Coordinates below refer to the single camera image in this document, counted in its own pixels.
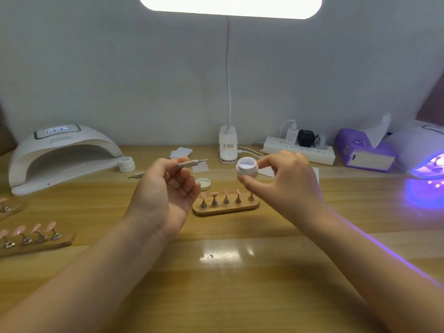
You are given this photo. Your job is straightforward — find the person's left hand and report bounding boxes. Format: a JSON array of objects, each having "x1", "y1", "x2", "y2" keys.
[{"x1": 123, "y1": 157, "x2": 202, "y2": 243}]

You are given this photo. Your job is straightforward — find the person's right hand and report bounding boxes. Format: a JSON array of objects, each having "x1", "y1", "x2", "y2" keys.
[{"x1": 238, "y1": 150, "x2": 327, "y2": 229}]

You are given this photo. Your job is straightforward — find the grey dotting pen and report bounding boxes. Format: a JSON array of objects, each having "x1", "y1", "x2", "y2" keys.
[{"x1": 128, "y1": 159, "x2": 209, "y2": 179}]

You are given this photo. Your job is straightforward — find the white gel jar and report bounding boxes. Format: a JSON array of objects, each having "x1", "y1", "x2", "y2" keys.
[{"x1": 236, "y1": 156, "x2": 259, "y2": 178}]

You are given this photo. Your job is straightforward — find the wooden nail holder strip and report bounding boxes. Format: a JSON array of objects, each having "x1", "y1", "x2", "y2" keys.
[{"x1": 192, "y1": 187, "x2": 260, "y2": 217}]

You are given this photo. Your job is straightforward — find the white nail lamp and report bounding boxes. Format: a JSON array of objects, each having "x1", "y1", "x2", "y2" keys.
[
  {"x1": 8, "y1": 124, "x2": 124, "y2": 197},
  {"x1": 387, "y1": 121, "x2": 444, "y2": 180}
]

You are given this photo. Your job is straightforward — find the wooden stands with pink nails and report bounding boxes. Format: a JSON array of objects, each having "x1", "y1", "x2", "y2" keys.
[{"x1": 0, "y1": 197, "x2": 76, "y2": 259}]

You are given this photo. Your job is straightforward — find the person's left forearm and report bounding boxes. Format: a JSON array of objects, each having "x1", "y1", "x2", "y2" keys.
[{"x1": 0, "y1": 218, "x2": 167, "y2": 333}]

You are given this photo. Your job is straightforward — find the person's right forearm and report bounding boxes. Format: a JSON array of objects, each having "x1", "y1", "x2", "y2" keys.
[{"x1": 305, "y1": 204, "x2": 444, "y2": 333}]

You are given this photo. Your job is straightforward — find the white desk lamp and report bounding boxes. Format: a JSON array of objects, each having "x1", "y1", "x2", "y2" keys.
[{"x1": 137, "y1": 0, "x2": 323, "y2": 164}]

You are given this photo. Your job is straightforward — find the white paper sheet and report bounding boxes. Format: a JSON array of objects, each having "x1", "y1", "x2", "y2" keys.
[{"x1": 255, "y1": 163, "x2": 321, "y2": 185}]

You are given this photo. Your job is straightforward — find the white power strip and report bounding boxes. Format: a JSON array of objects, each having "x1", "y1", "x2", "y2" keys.
[{"x1": 262, "y1": 136, "x2": 337, "y2": 167}]

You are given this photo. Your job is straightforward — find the stack of white cotton pads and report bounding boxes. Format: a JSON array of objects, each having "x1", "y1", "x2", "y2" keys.
[{"x1": 170, "y1": 147, "x2": 194, "y2": 160}]

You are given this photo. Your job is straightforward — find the small closed white jar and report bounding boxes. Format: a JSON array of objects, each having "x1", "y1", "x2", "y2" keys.
[{"x1": 118, "y1": 156, "x2": 136, "y2": 173}]

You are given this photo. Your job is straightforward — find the white charger plug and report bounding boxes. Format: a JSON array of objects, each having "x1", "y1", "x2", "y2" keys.
[{"x1": 284, "y1": 125, "x2": 300, "y2": 145}]

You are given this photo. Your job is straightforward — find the black plug adapter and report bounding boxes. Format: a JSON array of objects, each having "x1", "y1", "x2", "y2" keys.
[{"x1": 296, "y1": 129, "x2": 316, "y2": 148}]

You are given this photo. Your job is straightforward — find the purple tissue box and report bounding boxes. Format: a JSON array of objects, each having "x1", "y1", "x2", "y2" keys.
[{"x1": 334, "y1": 128, "x2": 398, "y2": 173}]

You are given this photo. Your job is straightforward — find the white tissue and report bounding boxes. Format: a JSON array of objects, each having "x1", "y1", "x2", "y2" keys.
[{"x1": 365, "y1": 113, "x2": 391, "y2": 148}]

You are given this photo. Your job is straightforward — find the brown wooden board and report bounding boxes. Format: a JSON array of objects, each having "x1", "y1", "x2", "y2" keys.
[{"x1": 415, "y1": 69, "x2": 444, "y2": 128}]

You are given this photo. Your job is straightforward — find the brown cardboard box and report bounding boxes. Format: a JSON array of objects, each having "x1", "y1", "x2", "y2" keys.
[{"x1": 0, "y1": 100, "x2": 18, "y2": 157}]

